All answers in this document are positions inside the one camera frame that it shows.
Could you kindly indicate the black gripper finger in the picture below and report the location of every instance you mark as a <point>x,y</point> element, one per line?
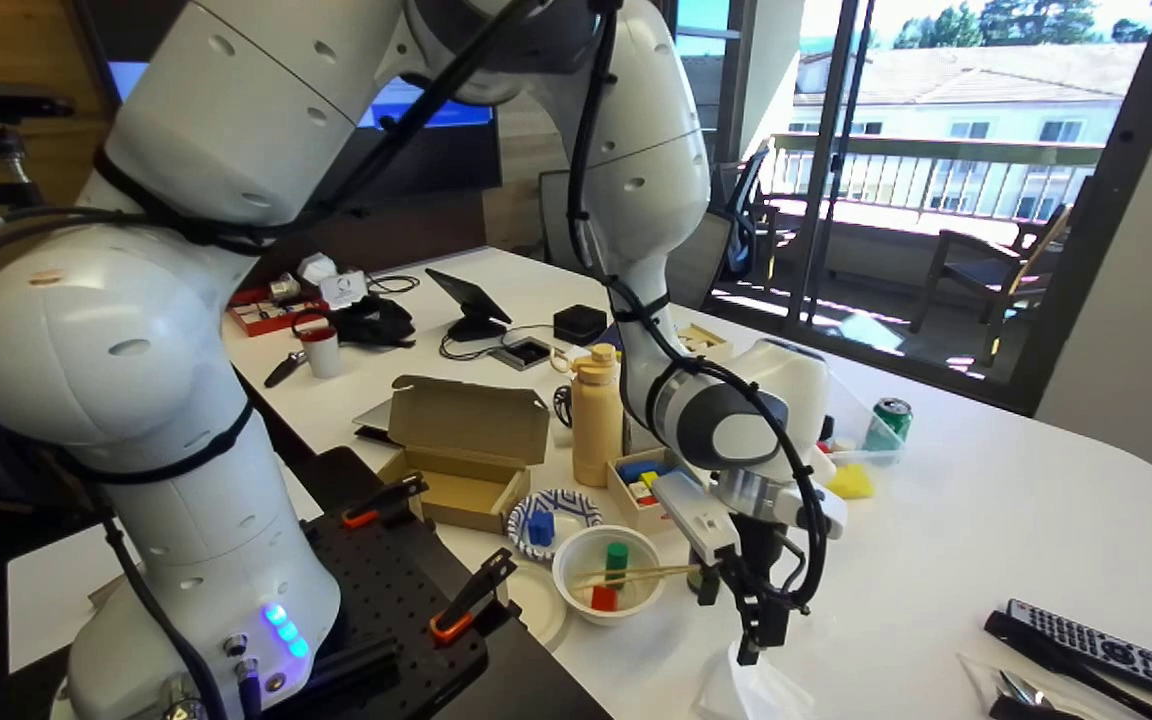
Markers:
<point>751,643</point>

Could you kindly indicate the tan plastic bottle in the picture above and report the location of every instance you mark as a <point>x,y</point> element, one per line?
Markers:
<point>597,416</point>

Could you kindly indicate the black remote control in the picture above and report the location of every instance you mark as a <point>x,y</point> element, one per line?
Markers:
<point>1068,646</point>

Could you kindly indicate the open cardboard box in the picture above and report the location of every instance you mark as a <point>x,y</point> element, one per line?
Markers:
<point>469,445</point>

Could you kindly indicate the small blue cup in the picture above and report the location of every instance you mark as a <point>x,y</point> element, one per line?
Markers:
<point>890,426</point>

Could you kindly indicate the black clamp orange tips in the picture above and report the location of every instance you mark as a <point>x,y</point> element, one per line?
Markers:
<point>477,607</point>

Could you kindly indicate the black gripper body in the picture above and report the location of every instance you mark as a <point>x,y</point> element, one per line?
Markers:
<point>751,574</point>

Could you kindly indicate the black tablet on stand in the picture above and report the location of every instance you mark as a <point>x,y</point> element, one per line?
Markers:
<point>482,316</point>

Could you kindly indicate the black mounting board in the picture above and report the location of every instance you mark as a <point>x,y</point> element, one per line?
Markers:
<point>381,657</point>

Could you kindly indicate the blue patterned plate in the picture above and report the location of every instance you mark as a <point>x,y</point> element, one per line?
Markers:
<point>542,522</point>

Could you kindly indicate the white paper napkin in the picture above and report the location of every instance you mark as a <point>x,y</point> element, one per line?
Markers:
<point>733,691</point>

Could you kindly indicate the yellow sponge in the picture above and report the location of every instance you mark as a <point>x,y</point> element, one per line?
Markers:
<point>854,483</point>

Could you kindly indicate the white bowl with blocks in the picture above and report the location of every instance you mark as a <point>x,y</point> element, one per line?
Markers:
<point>594,550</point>

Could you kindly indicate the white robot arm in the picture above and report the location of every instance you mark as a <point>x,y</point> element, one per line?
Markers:
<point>115,363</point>

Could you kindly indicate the wooden chopstick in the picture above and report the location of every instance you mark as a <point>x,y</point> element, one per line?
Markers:
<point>655,574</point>

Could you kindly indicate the black phone on table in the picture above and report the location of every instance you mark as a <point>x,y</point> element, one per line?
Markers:
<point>523,353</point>

